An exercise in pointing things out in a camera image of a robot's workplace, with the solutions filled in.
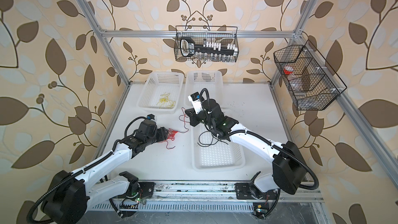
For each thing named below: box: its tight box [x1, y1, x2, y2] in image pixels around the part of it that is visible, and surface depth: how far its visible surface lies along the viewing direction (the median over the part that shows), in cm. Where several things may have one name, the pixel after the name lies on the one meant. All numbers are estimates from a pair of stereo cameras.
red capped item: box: [283, 65, 294, 75], surface depth 84 cm
